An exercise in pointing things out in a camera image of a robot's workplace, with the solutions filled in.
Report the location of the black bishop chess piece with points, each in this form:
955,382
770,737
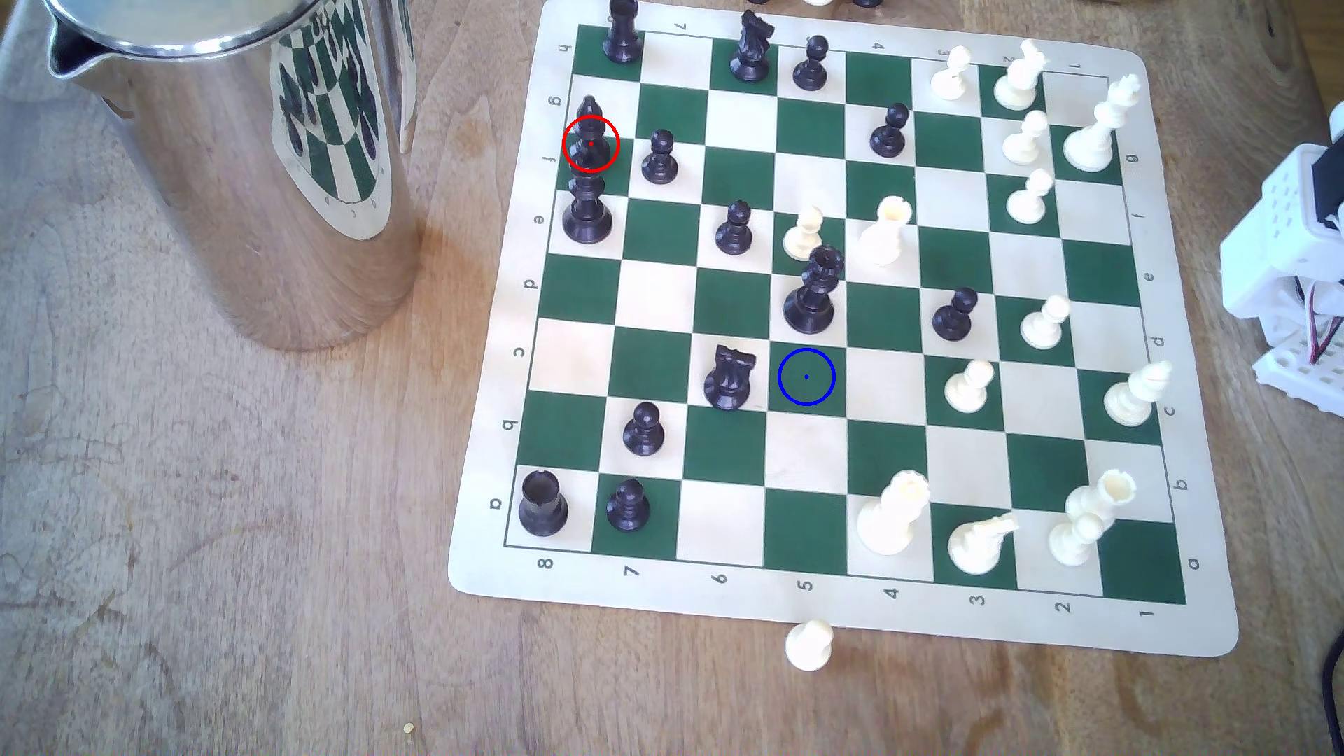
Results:
591,147

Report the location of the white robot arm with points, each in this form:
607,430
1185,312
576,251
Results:
1276,241

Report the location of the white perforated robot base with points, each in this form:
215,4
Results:
1297,376

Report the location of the green white chess mat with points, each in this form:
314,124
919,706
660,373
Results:
672,336

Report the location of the black knight chess piece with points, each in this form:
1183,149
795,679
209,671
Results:
728,383
752,52

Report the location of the black pawn chess piece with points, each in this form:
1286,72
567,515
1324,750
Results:
644,433
952,320
659,163
889,136
734,233
811,69
628,509

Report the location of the black queen chess piece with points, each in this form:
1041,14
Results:
812,302

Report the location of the black king chess piece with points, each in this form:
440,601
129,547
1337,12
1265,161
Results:
586,218

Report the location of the black rook chess piece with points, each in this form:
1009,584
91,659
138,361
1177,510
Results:
623,37
543,509

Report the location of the white pawn chess piece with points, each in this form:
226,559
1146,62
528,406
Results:
1043,329
810,646
1071,541
803,239
950,82
1024,145
1027,204
966,392

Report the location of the white queen chess piece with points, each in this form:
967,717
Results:
889,520

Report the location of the white knight chess piece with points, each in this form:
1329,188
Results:
974,548
1016,86

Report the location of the white bishop chess piece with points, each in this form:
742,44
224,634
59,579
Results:
1129,401

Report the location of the white king chess piece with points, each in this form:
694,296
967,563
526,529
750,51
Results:
1092,145

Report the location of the shiny steel pitcher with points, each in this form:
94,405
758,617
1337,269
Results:
231,178

